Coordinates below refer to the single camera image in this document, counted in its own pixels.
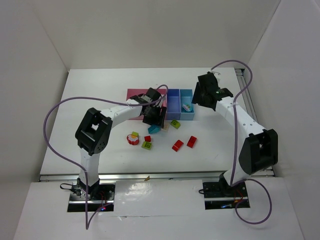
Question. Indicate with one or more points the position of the aluminium front rail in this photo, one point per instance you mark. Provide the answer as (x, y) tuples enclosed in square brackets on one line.
[(136, 176)]

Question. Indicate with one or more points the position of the aluminium side rail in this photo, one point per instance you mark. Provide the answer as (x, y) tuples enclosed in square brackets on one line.
[(240, 74)]

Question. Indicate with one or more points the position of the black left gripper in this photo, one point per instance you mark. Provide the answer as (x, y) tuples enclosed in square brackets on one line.
[(155, 116)]

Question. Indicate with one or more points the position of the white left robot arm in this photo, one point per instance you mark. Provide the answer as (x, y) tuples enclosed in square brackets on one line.
[(94, 131)]

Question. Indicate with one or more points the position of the teal oval lego piece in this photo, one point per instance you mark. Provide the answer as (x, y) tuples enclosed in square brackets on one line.
[(187, 108)]

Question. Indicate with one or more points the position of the dark blue container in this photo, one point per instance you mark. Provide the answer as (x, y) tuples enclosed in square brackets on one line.
[(173, 104)]

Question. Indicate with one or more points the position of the light blue container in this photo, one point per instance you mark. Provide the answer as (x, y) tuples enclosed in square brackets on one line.
[(186, 96)]

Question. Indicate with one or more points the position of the red flower lego piece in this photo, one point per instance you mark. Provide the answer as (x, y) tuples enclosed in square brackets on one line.
[(132, 139)]

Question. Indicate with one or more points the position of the small red lego brick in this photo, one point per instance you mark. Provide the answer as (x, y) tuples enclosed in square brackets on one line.
[(147, 138)]

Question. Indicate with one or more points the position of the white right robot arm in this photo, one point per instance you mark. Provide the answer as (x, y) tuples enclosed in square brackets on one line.
[(255, 147)]

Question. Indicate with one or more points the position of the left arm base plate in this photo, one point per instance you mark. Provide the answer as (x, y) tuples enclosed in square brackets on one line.
[(102, 197)]

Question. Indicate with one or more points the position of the small pink container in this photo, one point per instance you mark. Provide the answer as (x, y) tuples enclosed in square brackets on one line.
[(162, 105)]

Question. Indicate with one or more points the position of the red curved lego brick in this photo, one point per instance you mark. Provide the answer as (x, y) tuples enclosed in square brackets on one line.
[(177, 145)]

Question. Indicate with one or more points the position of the small green lego brick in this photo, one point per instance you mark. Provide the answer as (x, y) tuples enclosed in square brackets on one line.
[(146, 145)]

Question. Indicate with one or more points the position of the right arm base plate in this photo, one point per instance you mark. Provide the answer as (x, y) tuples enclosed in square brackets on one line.
[(216, 199)]

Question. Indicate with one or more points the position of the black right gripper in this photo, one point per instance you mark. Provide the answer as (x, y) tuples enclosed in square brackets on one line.
[(200, 96)]

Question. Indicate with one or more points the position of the teal lego brick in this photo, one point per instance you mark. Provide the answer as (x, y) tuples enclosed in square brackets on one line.
[(153, 129)]

